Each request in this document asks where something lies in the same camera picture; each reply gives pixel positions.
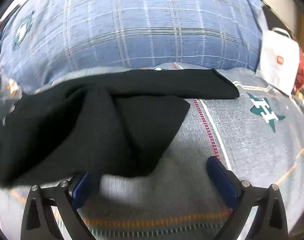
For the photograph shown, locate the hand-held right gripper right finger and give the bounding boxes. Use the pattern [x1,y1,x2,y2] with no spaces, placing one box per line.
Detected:
[206,156,289,240]

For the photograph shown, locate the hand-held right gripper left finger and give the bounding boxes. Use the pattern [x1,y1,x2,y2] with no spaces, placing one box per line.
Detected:
[20,172,103,240]

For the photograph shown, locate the black pants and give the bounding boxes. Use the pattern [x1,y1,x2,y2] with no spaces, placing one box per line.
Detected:
[0,68,240,188]

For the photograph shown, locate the grey printed bed sheet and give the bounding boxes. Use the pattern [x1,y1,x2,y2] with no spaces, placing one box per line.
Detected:
[0,62,304,240]

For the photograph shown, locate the white paper bag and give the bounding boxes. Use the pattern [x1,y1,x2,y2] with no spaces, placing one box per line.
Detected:
[257,27,301,95]

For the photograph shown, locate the red plastic bag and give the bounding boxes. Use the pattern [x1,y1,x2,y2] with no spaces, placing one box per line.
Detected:
[293,47,304,93]

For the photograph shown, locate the blue plaid pillow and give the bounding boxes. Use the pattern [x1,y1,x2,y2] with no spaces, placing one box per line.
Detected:
[0,0,267,93]

